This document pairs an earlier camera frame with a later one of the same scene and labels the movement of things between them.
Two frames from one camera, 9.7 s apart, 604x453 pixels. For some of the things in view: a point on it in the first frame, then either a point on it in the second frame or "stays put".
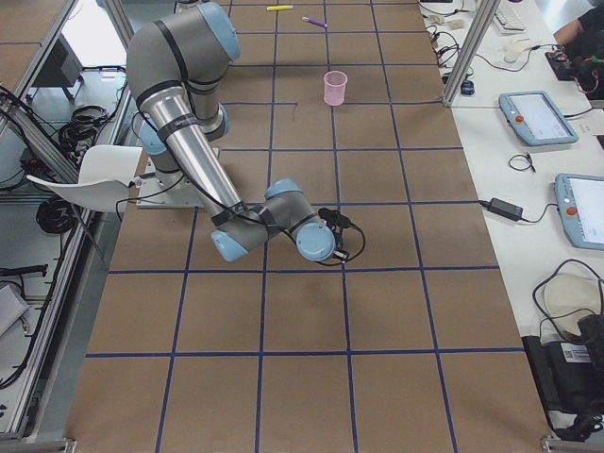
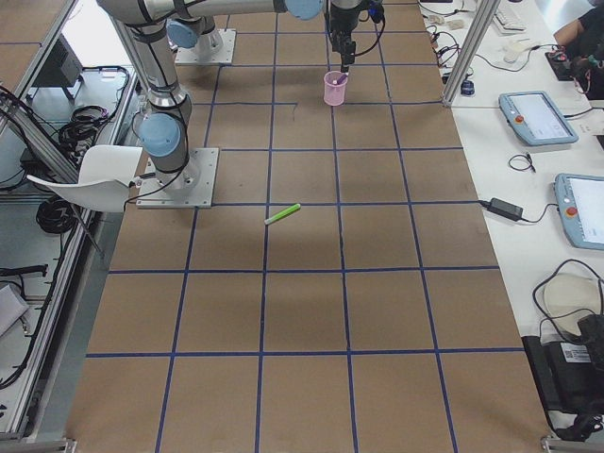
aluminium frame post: [471, 51] stays put
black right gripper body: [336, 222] → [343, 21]
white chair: [105, 176] stays put
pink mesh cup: [334, 88] stays put
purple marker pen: [310, 20] → [342, 79]
